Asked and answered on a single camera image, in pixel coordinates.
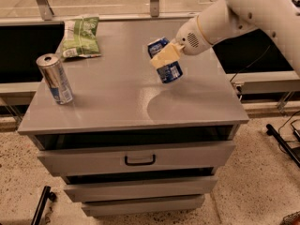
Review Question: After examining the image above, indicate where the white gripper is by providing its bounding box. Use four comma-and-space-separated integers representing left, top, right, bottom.
150, 16, 211, 68

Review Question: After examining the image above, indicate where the blue pepsi can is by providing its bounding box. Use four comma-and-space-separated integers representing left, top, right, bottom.
147, 37, 184, 83

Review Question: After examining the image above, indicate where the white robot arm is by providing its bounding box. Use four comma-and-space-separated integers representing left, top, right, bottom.
151, 0, 300, 75

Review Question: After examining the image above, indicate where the silver energy drink can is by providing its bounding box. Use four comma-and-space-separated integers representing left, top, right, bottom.
36, 53, 73, 105

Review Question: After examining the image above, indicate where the green chip bag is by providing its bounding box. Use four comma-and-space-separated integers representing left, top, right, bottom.
62, 17, 101, 59

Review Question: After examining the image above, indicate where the grey drawer cabinet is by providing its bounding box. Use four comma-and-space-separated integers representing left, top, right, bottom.
18, 18, 250, 218

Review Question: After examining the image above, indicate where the grey top drawer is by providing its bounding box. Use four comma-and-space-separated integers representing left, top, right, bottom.
37, 141, 235, 176

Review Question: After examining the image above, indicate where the grey drawer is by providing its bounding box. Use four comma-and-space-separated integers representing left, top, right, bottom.
37, 141, 235, 176
82, 195, 204, 217
65, 176, 218, 203

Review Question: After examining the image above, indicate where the black floor bar right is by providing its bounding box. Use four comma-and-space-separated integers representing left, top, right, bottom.
266, 124, 300, 168

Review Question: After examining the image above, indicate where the grey middle drawer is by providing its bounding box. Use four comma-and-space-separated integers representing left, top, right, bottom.
65, 176, 218, 203

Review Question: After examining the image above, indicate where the grey bottom drawer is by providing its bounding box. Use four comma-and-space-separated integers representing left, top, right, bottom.
82, 195, 204, 217

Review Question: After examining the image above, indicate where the black bar bottom left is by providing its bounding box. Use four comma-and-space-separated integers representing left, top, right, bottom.
31, 186, 57, 225

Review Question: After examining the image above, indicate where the middle metal window bracket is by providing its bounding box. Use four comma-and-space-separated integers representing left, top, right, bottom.
150, 0, 159, 17

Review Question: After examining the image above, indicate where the metal window bracket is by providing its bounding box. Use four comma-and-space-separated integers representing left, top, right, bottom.
150, 0, 159, 17
36, 0, 54, 21

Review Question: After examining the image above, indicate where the black cable on right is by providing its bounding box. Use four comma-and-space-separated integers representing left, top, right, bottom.
230, 44, 272, 83

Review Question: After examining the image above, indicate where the black drawer handle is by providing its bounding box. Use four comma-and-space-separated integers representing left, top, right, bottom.
124, 155, 157, 166

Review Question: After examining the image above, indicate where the left metal window bracket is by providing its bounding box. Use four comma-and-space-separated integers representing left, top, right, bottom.
36, 0, 54, 21

